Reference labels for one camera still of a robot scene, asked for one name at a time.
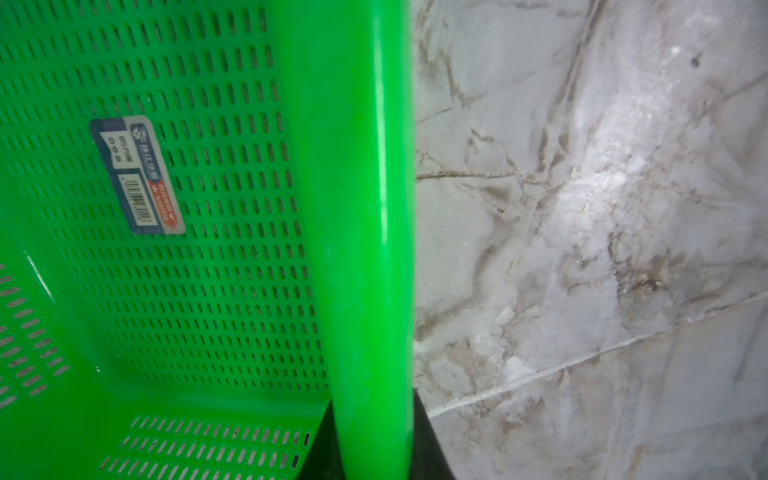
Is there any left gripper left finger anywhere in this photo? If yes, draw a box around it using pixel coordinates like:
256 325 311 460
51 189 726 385
296 402 345 480

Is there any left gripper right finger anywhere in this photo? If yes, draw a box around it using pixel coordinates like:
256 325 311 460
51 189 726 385
411 391 455 480

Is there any green plastic basket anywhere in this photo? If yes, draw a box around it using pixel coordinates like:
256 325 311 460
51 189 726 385
1 1 414 479

